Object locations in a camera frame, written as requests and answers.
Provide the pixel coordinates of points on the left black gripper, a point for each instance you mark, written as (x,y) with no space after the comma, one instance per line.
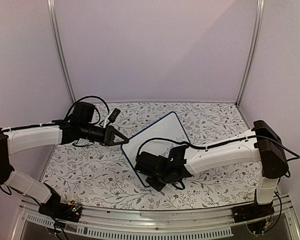
(108,139)

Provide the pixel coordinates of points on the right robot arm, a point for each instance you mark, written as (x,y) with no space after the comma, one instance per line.
(259,144)

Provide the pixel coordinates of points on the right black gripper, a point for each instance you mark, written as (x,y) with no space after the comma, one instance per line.
(157,185)

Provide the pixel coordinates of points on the front aluminium rail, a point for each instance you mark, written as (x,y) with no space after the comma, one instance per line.
(117,224)

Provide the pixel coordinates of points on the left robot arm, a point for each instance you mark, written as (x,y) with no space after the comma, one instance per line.
(76,125)

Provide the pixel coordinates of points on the aluminium frame post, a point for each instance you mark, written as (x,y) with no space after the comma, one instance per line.
(51,7)
(260,4)

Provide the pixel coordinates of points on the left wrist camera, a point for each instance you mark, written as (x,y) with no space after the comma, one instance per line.
(111,117)

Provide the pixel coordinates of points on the right aluminium frame post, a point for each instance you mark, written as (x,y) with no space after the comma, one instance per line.
(260,4)

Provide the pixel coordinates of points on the small blue-framed whiteboard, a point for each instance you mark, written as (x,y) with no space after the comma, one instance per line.
(159,151)

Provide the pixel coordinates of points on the left aluminium frame post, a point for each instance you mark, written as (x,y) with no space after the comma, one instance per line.
(51,7)

